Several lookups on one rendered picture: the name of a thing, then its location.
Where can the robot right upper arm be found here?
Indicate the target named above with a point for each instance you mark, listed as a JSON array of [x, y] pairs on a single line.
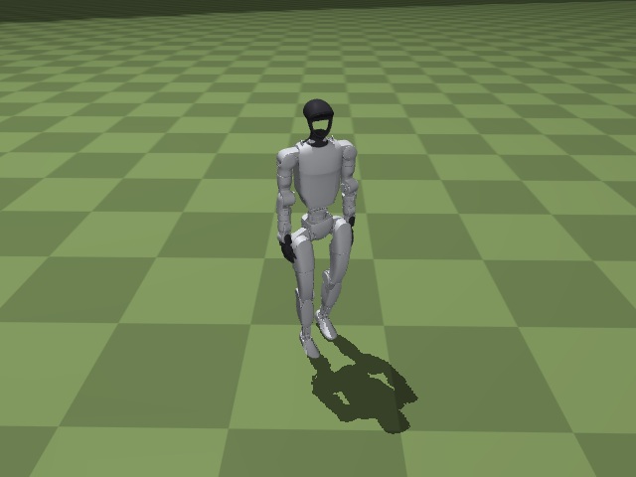
[[286, 159]]

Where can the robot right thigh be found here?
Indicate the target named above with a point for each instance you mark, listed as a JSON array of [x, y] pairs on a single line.
[[304, 264]]

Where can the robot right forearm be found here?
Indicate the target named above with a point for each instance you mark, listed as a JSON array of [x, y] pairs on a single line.
[[284, 219]]

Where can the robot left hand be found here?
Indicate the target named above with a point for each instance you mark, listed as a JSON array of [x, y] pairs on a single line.
[[351, 222]]

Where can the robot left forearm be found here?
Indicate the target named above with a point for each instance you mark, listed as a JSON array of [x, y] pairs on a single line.
[[349, 206]]

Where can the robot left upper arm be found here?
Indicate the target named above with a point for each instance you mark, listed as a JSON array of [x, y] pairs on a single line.
[[348, 183]]

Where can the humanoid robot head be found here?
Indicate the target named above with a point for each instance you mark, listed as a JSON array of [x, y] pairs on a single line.
[[316, 110]]

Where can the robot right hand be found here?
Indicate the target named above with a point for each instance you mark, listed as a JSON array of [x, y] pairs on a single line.
[[287, 249]]

